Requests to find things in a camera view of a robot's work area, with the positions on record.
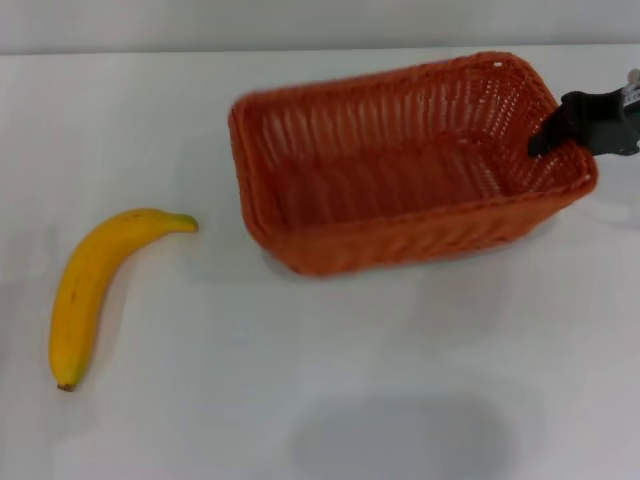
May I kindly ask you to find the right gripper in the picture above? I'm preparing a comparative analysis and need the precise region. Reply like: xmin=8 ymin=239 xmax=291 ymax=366
xmin=528 ymin=69 xmax=640 ymax=159

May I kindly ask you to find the orange woven plastic basket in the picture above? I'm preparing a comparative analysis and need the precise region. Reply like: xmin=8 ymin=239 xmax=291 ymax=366
xmin=228 ymin=50 xmax=600 ymax=278

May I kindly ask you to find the yellow banana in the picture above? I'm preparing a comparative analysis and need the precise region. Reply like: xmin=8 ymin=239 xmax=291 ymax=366
xmin=48 ymin=207 xmax=199 ymax=393

